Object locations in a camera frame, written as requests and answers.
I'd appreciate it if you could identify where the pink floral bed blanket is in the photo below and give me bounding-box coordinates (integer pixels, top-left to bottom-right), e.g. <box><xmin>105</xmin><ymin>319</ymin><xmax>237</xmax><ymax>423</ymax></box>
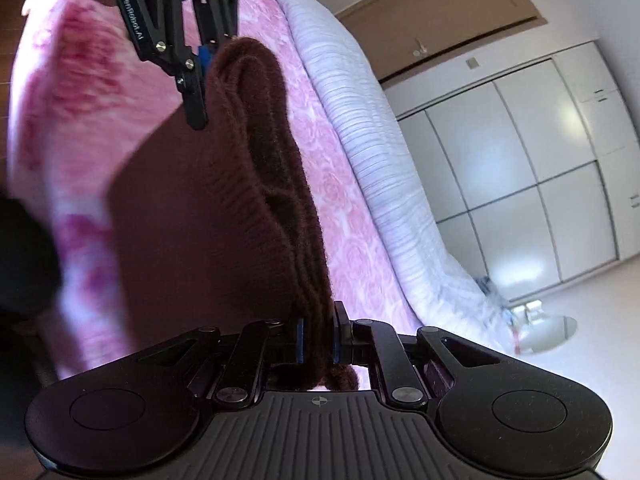
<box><xmin>8</xmin><ymin>0</ymin><xmax>419</xmax><ymax>378</ymax></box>

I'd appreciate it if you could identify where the white wardrobe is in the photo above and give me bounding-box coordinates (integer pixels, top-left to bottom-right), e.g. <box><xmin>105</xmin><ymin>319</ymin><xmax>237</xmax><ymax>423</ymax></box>
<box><xmin>399</xmin><ymin>42</ymin><xmax>639</xmax><ymax>302</ymax></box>

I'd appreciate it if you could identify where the maroon knitted button vest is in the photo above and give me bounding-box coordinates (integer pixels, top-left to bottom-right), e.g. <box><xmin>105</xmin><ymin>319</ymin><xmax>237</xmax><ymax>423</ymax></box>
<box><xmin>107</xmin><ymin>38</ymin><xmax>358</xmax><ymax>391</ymax></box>

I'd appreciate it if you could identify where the round white side table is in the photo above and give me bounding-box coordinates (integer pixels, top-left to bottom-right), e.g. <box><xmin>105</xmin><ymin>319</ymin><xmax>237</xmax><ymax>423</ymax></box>
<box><xmin>510</xmin><ymin>300</ymin><xmax>578</xmax><ymax>356</ymax></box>

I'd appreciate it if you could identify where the brown wooden door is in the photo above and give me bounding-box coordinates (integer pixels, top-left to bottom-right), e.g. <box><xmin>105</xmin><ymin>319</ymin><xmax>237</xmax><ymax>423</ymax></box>
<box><xmin>337</xmin><ymin>0</ymin><xmax>547</xmax><ymax>84</ymax></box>

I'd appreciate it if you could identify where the white striped rolled duvet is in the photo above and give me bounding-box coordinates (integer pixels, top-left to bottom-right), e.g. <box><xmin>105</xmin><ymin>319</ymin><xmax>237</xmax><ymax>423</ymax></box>
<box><xmin>277</xmin><ymin>0</ymin><xmax>515</xmax><ymax>354</ymax></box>

